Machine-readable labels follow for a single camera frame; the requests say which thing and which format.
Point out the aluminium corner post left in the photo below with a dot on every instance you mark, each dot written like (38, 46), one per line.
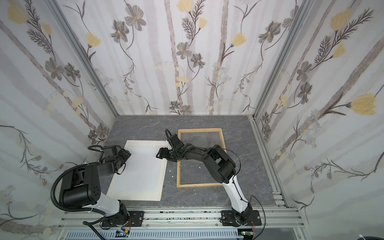
(80, 52)

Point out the aluminium corner post right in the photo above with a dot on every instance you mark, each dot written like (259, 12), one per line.
(283, 54)

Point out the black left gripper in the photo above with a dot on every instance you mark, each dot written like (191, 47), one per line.
(126, 154)

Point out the light wooden picture frame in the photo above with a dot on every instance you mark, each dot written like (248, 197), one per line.
(179, 164)

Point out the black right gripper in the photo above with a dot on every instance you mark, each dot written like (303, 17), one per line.
(168, 153)

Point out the white photo mat board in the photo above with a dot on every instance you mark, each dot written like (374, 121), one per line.
(143, 175)

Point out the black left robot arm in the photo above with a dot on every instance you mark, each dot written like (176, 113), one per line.
(78, 189)

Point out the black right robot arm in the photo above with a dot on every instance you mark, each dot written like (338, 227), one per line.
(218, 163)

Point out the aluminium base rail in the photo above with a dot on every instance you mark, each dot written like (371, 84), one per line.
(278, 223)

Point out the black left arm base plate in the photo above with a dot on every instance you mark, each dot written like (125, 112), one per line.
(136, 218)

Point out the white slotted cable duct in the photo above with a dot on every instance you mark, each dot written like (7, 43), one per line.
(176, 234)

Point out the brown wooden backing board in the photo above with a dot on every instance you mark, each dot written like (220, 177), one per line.
(164, 180)

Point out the aluminium corner post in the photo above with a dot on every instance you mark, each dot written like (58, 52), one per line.
(80, 52)
(283, 54)

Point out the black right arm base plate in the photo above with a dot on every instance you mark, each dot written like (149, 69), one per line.
(234, 219)

